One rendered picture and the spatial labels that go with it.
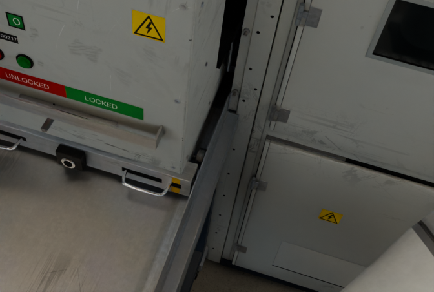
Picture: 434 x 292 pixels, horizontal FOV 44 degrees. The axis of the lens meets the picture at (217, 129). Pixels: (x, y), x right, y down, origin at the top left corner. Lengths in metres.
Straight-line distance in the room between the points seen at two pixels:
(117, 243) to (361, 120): 0.61
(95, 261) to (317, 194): 0.67
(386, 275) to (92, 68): 0.71
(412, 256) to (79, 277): 0.82
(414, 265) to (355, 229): 1.24
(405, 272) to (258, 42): 0.85
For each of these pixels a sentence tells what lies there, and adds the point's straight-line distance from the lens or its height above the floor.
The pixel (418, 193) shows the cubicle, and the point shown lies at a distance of 1.47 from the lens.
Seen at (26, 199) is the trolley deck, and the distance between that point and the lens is 1.23.
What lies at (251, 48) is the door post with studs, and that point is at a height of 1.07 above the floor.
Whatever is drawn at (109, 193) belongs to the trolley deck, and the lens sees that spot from 1.21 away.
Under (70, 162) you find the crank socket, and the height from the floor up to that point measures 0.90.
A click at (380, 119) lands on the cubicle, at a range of 1.27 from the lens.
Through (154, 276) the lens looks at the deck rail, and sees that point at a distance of 1.12.
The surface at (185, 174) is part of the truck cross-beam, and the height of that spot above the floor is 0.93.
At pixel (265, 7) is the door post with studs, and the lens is 1.13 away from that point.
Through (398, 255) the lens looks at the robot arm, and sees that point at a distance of 0.42.
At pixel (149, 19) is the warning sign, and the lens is 0.86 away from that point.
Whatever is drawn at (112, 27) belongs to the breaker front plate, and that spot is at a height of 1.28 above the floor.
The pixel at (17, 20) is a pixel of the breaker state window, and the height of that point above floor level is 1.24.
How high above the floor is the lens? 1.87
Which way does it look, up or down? 51 degrees down
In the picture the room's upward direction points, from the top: 9 degrees clockwise
